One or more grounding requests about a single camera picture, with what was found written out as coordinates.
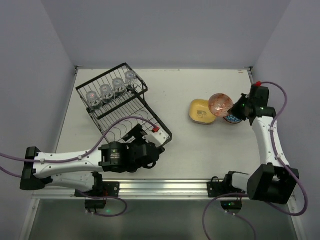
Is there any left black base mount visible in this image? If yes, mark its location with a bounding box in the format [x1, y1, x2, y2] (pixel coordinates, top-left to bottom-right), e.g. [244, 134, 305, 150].
[74, 181, 120, 214]

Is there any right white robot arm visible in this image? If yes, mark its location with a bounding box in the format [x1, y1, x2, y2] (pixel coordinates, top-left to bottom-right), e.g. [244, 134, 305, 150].
[225, 83, 300, 205]

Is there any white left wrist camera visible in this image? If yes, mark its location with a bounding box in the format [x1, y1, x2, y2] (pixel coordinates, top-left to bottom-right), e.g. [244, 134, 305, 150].
[143, 129, 169, 148]

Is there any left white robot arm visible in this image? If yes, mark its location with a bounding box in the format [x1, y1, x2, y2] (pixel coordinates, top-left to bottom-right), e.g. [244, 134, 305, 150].
[19, 124, 171, 197]

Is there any black wire dish rack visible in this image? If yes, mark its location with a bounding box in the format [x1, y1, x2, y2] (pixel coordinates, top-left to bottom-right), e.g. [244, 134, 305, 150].
[76, 63, 173, 144]

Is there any yellow square plate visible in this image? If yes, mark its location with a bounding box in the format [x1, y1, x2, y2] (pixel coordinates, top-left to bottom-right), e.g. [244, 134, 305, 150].
[189, 99, 216, 123]

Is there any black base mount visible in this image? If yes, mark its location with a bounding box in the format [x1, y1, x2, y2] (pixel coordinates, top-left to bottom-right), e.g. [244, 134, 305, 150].
[206, 171, 246, 214]
[74, 181, 120, 214]

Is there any brown panda square plate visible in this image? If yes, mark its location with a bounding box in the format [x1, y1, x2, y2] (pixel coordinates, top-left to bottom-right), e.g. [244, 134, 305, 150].
[191, 118, 214, 126]

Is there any clear glass cup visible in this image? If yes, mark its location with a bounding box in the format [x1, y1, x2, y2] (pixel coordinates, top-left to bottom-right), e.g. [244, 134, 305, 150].
[125, 70, 138, 90]
[99, 84, 116, 104]
[86, 91, 103, 111]
[112, 77, 127, 97]

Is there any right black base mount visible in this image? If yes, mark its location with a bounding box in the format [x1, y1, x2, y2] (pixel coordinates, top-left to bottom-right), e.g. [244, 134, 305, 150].
[206, 171, 246, 214]

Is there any aluminium mounting rail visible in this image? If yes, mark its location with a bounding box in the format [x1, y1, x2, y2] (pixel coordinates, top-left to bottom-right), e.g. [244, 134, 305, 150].
[32, 178, 295, 200]

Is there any blue patterned bowl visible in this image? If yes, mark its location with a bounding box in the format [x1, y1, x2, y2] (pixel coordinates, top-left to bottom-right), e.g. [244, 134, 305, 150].
[208, 93, 234, 118]

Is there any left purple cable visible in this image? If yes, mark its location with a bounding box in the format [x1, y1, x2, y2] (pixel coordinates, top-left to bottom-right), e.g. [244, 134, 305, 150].
[0, 115, 161, 217]

